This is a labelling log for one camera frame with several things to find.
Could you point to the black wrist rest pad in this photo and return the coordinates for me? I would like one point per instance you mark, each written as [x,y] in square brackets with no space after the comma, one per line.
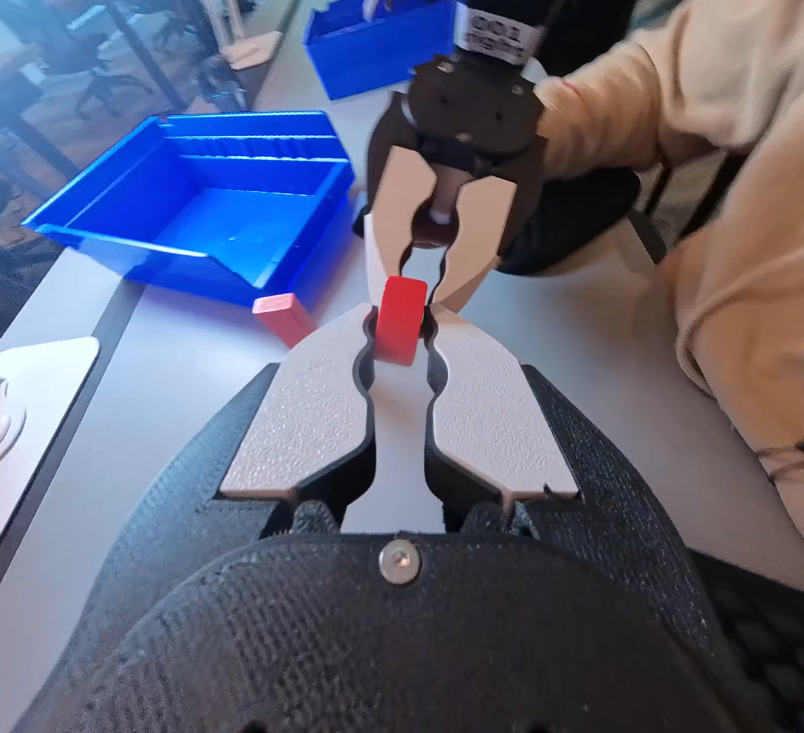
[565,224]

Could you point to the white lamp base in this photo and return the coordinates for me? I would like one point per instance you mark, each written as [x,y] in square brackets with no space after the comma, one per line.
[37,394]

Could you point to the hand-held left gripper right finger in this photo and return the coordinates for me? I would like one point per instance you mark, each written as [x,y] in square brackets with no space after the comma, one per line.
[496,425]

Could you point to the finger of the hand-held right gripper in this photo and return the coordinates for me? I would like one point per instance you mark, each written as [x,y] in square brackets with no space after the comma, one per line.
[392,205]
[483,230]

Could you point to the black office chair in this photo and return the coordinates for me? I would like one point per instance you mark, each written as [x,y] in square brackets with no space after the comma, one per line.
[94,67]

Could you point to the blue plastic bin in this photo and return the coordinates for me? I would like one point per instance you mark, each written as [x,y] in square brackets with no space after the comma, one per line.
[370,54]
[238,230]

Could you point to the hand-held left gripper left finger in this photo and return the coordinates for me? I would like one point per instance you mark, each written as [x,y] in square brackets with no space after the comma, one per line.
[301,425]

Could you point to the red rectangular wooden block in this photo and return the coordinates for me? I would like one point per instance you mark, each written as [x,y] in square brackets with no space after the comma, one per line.
[399,324]
[282,315]

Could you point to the person's beige hoodie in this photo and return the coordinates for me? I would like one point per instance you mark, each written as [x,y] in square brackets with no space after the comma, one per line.
[747,306]

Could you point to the person's right hand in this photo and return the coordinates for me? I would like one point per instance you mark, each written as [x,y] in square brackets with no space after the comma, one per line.
[443,186]

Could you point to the person's right forearm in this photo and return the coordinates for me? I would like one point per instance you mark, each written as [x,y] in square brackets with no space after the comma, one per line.
[678,73]

